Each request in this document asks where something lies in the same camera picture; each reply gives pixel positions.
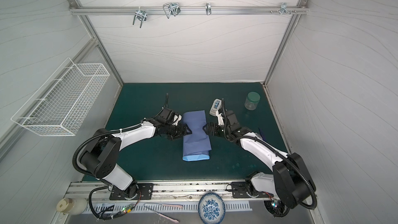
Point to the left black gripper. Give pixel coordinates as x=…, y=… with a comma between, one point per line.
x=181, y=133

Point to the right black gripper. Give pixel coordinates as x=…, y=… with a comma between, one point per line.
x=214, y=129

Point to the light blue wrapping paper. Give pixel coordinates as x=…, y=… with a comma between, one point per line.
x=196, y=146

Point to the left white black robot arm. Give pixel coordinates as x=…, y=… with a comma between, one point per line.
x=98, y=155

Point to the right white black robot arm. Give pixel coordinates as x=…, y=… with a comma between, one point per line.
x=292, y=181

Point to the green table mat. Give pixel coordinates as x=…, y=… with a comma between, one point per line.
x=161, y=159

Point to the green lid clear jar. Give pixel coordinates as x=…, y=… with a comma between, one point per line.
x=252, y=100

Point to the blue white patterned plate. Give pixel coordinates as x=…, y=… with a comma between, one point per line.
x=211, y=208

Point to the black round fan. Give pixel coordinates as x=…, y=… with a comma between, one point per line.
x=276, y=208

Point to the middle metal hook clamp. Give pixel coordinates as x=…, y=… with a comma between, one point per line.
x=171, y=9

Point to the metal hook clamp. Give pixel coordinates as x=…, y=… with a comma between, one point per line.
x=171, y=9
x=140, y=16

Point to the left metal hook clamp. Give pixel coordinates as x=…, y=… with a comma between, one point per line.
x=140, y=16

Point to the white round container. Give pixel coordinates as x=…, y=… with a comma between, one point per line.
x=72, y=206

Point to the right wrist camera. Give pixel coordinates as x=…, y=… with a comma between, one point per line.
x=220, y=119

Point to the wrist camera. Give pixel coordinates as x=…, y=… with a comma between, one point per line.
x=177, y=119
x=220, y=119

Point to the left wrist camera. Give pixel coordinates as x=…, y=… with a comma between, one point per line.
x=177, y=119

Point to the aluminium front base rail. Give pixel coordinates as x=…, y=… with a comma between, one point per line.
x=192, y=190

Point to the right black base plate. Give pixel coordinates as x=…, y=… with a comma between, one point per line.
x=242, y=189

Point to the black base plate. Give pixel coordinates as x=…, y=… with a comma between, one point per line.
x=143, y=191
x=242, y=189

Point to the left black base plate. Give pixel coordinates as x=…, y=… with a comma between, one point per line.
x=143, y=191

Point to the small metal ring clamp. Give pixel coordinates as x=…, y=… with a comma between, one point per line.
x=208, y=9

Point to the white wire basket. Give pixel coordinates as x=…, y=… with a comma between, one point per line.
x=60, y=106

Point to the right metal bracket clamp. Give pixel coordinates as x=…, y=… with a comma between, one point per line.
x=283, y=10

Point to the aluminium top cross rail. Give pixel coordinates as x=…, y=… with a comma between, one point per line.
x=185, y=10

